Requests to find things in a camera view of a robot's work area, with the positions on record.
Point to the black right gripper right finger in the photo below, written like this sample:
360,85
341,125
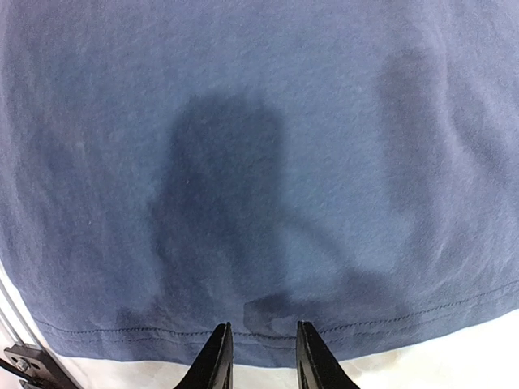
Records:
316,366

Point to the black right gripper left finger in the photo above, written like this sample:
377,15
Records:
213,367

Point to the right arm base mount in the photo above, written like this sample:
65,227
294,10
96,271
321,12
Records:
36,368

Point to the aluminium front rail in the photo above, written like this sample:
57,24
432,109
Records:
14,326

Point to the dark blue garment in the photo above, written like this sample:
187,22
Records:
167,166

